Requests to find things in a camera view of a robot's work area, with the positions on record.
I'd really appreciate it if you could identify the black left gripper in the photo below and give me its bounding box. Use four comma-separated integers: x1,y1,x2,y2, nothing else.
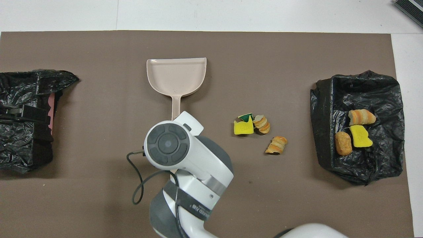
0,105,52,125

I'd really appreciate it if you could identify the beige plastic dustpan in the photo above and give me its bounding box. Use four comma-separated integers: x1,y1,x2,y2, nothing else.
146,57,207,121

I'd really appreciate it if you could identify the embossed yellow sponge piece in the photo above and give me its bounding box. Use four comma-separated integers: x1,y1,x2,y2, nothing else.
234,120,254,135

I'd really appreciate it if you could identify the striped croissant piece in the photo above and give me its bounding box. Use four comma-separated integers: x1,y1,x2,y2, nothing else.
253,115,271,134
265,136,288,155
348,109,376,126

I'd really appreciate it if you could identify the brown peanut shaped bread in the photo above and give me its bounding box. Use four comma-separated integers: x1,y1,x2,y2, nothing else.
334,131,353,156

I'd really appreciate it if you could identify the plain yellow sponge piece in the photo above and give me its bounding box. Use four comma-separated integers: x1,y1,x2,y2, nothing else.
349,125,373,148

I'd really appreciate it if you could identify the black bag lined pink bin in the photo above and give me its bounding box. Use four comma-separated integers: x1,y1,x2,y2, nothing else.
0,69,80,175

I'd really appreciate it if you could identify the brown table mat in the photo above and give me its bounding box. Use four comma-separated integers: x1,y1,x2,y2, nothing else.
0,30,415,238

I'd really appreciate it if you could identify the dark ridged panel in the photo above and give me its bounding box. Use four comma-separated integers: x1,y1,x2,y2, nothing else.
394,0,423,28

